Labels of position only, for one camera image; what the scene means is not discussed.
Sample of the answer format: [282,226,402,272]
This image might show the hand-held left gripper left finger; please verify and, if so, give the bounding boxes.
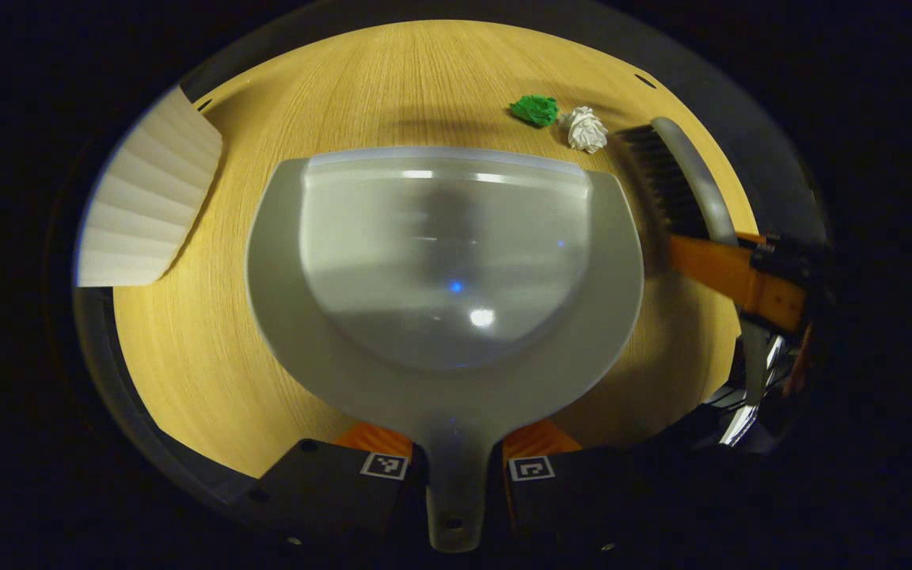
[234,422,430,551]

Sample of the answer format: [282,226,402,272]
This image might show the grey plastic dustpan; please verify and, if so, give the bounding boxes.
[246,146,645,553]

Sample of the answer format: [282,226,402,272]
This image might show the white paper ball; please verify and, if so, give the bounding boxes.
[560,106,609,154]

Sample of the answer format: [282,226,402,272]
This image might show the green paper ball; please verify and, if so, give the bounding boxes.
[510,94,560,128]

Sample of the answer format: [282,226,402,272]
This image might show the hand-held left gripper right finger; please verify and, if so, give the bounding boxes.
[501,418,664,555]

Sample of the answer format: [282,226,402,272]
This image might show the small grey broom black bristles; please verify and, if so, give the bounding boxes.
[618,117,773,406]

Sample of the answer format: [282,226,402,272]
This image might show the white ribbed garbage bin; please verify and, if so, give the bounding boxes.
[74,85,223,288]

